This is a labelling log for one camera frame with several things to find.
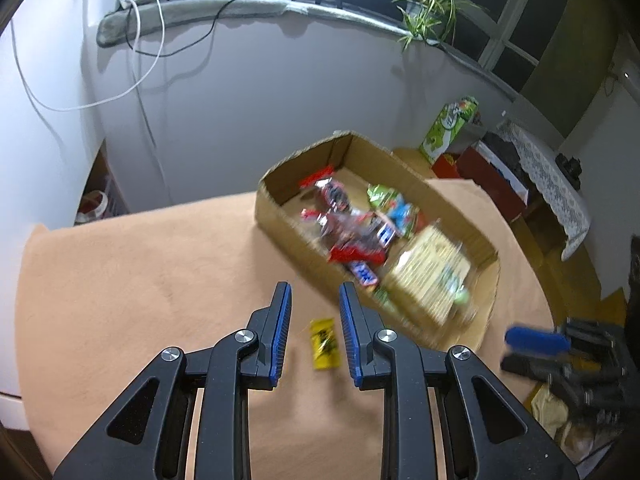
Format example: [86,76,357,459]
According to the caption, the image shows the potted spider plant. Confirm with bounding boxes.
[385,0,488,51]

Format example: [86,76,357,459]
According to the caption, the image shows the white red container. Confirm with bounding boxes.
[76,190,109,222]

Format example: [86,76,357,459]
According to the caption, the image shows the large tan snack packet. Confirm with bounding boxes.
[386,224,475,328]

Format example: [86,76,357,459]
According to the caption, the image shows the green drink carton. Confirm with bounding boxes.
[417,96,479,164]

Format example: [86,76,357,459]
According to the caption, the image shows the black cable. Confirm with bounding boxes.
[132,0,242,57]

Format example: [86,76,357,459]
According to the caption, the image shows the red box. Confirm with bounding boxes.
[432,142,529,224]

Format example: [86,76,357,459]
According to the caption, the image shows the white cable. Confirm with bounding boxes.
[10,0,167,113]

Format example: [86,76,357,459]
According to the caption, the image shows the grey window sill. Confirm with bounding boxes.
[95,0,518,101]

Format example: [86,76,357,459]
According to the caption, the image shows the cardboard box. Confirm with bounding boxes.
[255,131,502,353]

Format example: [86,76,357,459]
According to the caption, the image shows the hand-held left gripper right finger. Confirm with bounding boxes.
[338,282,581,480]

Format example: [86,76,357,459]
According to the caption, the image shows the pale crumpled cloth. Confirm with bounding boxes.
[530,390,601,461]

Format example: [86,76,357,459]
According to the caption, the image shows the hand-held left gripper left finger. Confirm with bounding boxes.
[52,281,293,480]

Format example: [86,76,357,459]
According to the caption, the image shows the small yellow snack packet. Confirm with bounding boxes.
[309,318,342,372]

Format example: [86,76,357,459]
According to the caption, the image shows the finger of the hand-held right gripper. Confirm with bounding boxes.
[505,326,572,354]
[501,353,560,382]

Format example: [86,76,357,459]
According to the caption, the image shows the window frame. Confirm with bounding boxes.
[145,0,621,136]

